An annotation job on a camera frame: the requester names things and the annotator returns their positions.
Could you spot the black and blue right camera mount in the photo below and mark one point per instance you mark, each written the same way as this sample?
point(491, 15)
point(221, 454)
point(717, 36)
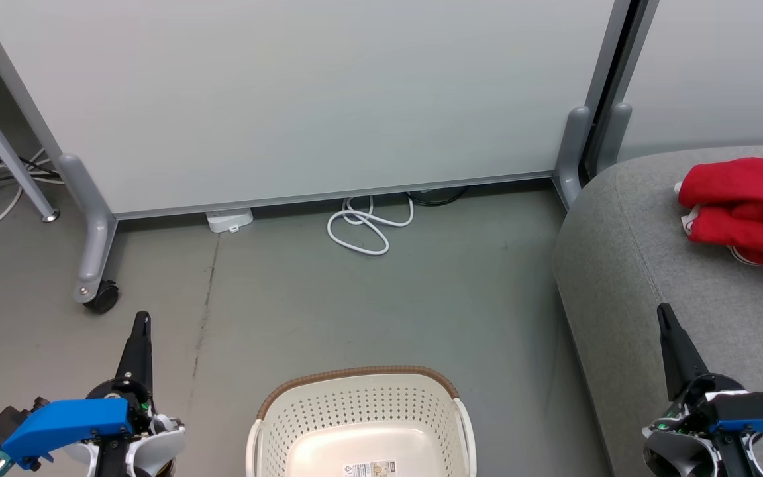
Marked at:
point(752, 411)

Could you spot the grey partition foot with caster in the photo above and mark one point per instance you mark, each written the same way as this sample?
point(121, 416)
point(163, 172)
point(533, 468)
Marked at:
point(99, 238)

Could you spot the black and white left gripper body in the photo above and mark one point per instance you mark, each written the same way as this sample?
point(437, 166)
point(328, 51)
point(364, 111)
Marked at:
point(166, 440)

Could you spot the black caster wheel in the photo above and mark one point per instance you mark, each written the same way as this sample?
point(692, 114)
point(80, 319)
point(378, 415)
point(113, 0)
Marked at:
point(104, 298)

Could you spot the white basket label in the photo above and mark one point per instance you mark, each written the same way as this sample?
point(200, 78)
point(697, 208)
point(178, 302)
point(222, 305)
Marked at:
point(368, 470)

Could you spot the grey fabric sofa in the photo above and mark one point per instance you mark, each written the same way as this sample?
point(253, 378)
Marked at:
point(626, 265)

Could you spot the white power adapter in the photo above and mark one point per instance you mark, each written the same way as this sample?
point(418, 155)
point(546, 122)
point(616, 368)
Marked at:
point(228, 219)

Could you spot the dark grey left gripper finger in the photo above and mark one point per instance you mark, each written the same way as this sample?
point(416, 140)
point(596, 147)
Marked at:
point(138, 358)

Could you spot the grey metal table leg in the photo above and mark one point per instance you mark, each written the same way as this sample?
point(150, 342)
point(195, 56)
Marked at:
point(4, 156)

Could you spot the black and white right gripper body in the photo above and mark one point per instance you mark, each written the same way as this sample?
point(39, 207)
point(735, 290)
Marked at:
point(666, 457)

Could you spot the red and white jersey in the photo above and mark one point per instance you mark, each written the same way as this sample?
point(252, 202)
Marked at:
point(746, 199)

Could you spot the cream perforated laundry basket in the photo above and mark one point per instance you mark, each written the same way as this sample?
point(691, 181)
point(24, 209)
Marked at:
point(355, 411)

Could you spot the blue left camera mount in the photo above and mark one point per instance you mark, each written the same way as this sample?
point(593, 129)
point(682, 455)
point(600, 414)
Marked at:
point(63, 424)

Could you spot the narrow white partition panel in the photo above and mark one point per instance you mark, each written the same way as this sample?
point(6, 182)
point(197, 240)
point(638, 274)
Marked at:
point(719, 66)

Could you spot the wide white partition panel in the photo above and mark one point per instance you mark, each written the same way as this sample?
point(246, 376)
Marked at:
point(289, 99)

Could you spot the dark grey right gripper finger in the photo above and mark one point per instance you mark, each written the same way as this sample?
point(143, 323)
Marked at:
point(679, 358)

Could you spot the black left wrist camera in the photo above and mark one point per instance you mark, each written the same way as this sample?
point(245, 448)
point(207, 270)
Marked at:
point(4, 421)

